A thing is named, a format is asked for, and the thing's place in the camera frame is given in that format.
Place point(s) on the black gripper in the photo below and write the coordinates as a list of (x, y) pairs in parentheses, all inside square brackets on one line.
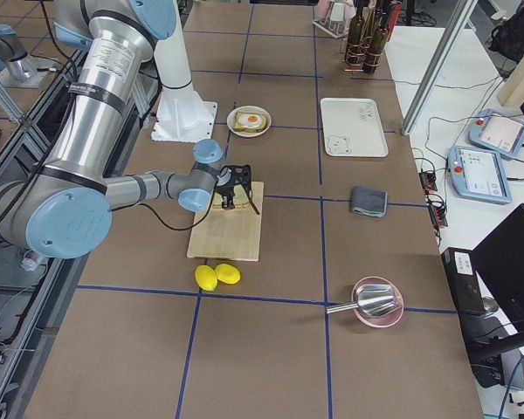
[(225, 190)]

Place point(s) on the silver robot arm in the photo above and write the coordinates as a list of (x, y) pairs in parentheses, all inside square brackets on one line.
[(18, 68), (64, 208)]

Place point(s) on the white bear tray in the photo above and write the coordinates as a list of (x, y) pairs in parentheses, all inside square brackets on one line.
[(352, 128)]

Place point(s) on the wooden cutting board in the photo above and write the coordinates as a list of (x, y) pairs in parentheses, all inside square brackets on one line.
[(229, 234)]

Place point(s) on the whole yellow lemon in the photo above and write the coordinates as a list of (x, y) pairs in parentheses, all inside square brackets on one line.
[(206, 278)]

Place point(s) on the toast with fried egg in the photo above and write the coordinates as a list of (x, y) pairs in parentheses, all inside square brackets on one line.
[(249, 122)]

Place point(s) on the white bowl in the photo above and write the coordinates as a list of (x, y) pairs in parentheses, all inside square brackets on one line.
[(251, 109)]

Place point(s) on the grey folded cloth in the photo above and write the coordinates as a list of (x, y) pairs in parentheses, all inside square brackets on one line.
[(368, 202)]

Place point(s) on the metal scoop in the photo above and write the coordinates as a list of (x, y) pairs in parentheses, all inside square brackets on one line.
[(371, 301)]

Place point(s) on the pink bowl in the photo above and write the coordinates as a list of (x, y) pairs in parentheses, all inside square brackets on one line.
[(388, 320)]

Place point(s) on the dark wine bottle back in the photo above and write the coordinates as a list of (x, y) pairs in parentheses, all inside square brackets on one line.
[(358, 26)]

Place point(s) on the dark wine bottle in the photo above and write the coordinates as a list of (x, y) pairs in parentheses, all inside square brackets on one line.
[(380, 33), (358, 26)]

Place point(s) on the dark wine bottle front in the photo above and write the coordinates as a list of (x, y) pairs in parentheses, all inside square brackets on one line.
[(380, 33)]

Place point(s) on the black computer box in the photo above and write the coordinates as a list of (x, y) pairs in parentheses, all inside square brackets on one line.
[(463, 281)]

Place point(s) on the near teach pendant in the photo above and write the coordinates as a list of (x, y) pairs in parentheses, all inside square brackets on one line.
[(478, 174)]

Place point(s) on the teach pendant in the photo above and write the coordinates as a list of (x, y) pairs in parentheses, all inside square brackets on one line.
[(498, 132), (478, 174)]

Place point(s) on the far teach pendant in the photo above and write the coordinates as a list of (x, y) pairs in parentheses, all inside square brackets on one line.
[(498, 132)]

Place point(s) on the black monitor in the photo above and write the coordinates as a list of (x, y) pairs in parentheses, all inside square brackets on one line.
[(499, 260)]

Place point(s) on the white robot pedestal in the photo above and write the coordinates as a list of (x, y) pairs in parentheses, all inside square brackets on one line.
[(181, 115)]

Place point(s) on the copper wire bottle rack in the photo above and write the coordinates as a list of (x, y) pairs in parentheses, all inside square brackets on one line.
[(364, 56)]

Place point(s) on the aluminium frame post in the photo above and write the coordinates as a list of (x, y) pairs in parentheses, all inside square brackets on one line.
[(446, 43)]

